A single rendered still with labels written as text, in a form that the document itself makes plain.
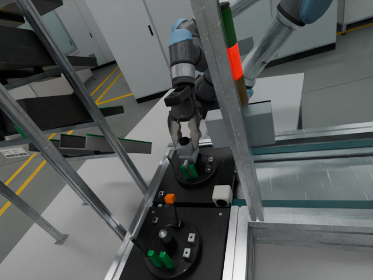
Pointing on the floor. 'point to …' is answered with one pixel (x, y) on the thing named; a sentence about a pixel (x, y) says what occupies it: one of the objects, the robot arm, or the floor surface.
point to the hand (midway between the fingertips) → (185, 146)
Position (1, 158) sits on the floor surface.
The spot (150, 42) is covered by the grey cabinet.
